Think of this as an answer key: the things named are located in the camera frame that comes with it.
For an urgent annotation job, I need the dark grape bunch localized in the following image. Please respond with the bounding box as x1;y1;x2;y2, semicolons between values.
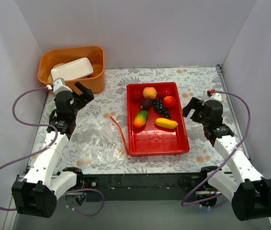
152;99;172;118

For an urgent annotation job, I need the clear zip bag orange zipper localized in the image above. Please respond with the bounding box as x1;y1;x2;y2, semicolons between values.
62;118;130;174

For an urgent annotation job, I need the yellow plate in tub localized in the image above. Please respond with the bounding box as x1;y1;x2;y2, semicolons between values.
47;63;65;83

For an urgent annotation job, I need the white rectangular dish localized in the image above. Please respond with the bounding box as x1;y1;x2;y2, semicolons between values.
50;57;94;81

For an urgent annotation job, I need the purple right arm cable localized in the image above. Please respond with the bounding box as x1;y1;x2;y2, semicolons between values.
181;90;251;207

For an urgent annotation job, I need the wrinkled red fruit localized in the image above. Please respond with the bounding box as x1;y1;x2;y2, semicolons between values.
131;91;143;102

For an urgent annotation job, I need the red plastic tray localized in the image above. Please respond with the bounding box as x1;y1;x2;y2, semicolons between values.
126;82;190;157

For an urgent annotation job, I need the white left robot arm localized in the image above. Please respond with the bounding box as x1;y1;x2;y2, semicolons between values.
11;78;94;218

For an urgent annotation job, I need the peach fruit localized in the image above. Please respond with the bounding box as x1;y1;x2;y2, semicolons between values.
143;87;157;100

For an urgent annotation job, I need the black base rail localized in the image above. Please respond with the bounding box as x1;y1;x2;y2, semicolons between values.
54;171;225;202

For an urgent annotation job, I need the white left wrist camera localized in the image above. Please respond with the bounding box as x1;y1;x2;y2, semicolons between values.
52;78;72;95

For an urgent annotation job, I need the orange red tomato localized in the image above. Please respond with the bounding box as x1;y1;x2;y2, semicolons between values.
162;96;176;109

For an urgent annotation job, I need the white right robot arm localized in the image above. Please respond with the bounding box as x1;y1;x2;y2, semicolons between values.
181;93;271;221

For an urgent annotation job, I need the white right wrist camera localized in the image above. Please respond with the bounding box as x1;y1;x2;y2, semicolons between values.
205;89;226;103

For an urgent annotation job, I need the green orange mango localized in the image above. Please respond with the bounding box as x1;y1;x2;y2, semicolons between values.
133;110;149;128

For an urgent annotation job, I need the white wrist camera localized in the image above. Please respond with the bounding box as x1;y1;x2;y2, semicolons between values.
52;78;72;95
205;89;226;103

